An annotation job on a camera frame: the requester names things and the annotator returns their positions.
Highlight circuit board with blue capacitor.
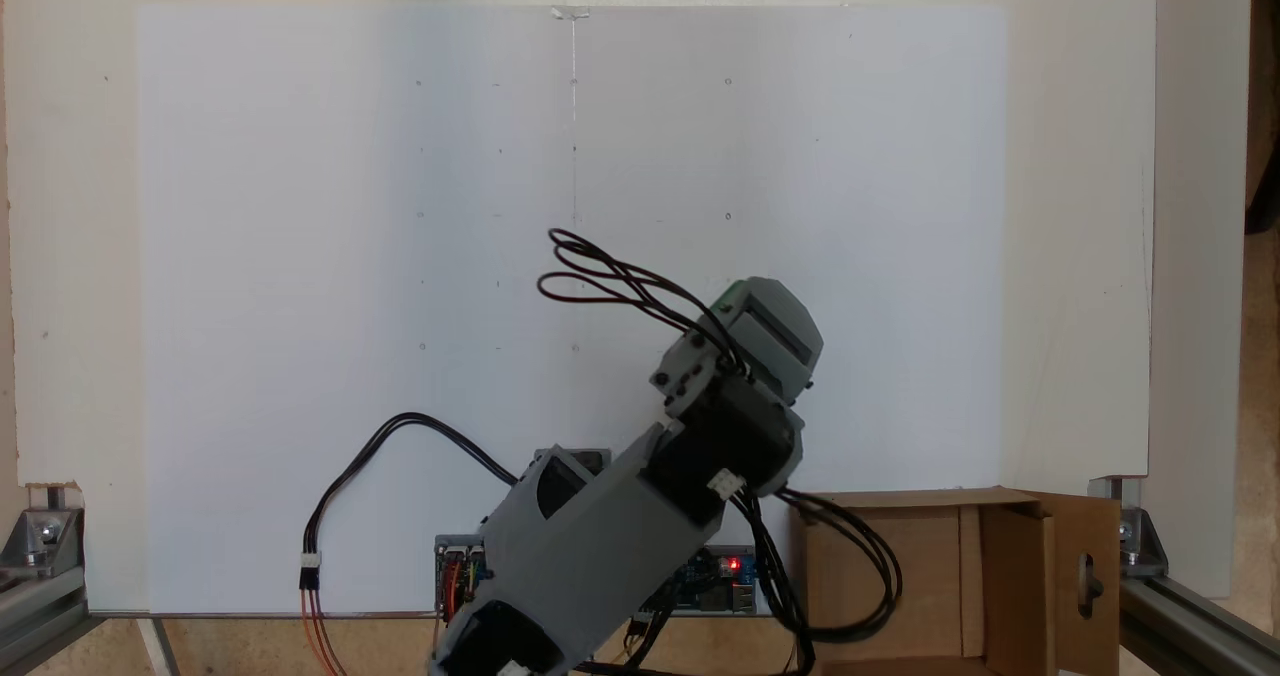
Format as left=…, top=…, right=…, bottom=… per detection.
left=640, top=546, right=761, bottom=617

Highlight brown cardboard box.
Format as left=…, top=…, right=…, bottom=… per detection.
left=790, top=488, right=1122, bottom=676

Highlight white paper sheet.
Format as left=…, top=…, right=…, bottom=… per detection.
left=135, top=4, right=1007, bottom=617

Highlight black gripper cable bundle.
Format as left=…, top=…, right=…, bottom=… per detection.
left=537, top=228, right=751, bottom=377

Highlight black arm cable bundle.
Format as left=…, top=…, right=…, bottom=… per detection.
left=735, top=488, right=906, bottom=676

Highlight grey base plate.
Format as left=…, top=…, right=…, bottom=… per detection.
left=433, top=533, right=763, bottom=619

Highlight circuit board with jumper wires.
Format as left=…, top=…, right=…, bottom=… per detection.
left=435, top=536, right=493, bottom=623

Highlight coloured jumper wires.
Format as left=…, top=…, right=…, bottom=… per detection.
left=440, top=551, right=479, bottom=623

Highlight metal corner bracket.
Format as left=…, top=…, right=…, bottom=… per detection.
left=1088, top=476, right=1169, bottom=579
left=0, top=484, right=87, bottom=577

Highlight aluminium frame post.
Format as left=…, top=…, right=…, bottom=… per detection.
left=1118, top=571, right=1280, bottom=676
left=0, top=561, right=93, bottom=676

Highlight black cable with white connector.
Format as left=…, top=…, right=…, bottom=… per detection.
left=298, top=413, right=521, bottom=592

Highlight orange and red wire pair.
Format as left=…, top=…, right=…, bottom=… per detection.
left=300, top=586, right=351, bottom=676

